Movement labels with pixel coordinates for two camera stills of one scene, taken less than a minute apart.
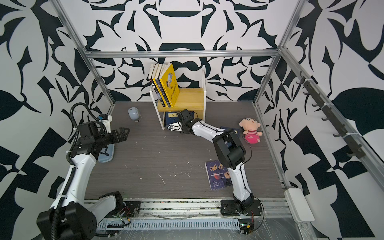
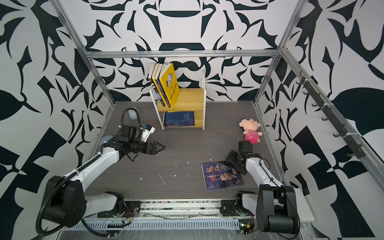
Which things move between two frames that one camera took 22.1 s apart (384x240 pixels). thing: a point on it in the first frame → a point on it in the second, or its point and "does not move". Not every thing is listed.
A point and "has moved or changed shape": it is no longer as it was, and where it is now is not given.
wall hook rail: [350, 137] does not move
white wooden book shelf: [189, 99] does not move
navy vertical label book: [227, 129] has moved or changed shape
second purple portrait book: [218, 176] does not move
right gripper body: [184, 126] → [235, 158]
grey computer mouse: [134, 114] does not move
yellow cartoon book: [156, 86] → [166, 81]
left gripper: [116, 138] → [154, 151]
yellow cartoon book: [169, 82] does not move
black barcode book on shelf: [151, 67] does not move
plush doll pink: [250, 126] does not move
